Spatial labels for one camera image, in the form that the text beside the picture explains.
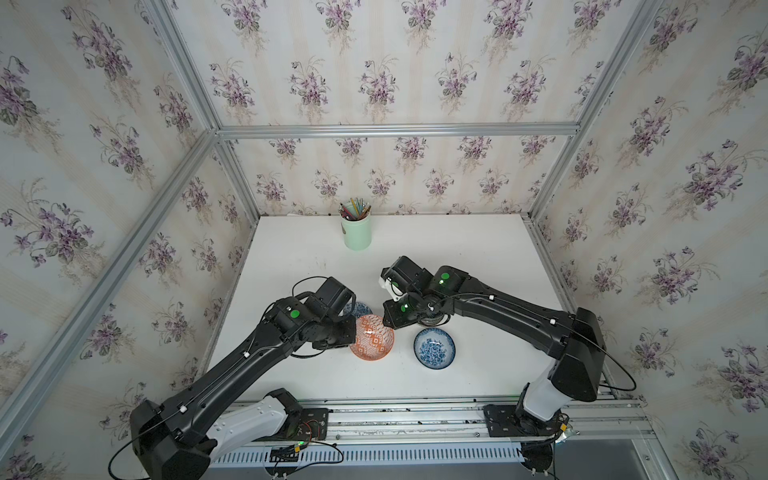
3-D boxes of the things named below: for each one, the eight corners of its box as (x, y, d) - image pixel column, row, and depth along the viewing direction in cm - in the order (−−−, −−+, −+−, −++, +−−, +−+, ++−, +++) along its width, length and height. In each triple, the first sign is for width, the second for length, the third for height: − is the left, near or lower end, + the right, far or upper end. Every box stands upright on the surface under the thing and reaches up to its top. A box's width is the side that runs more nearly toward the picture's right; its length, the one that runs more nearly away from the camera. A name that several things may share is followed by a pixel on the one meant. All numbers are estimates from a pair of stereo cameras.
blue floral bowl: (415, 372, 82) (416, 367, 79) (412, 332, 90) (413, 327, 87) (456, 372, 82) (458, 367, 79) (450, 333, 90) (452, 327, 87)
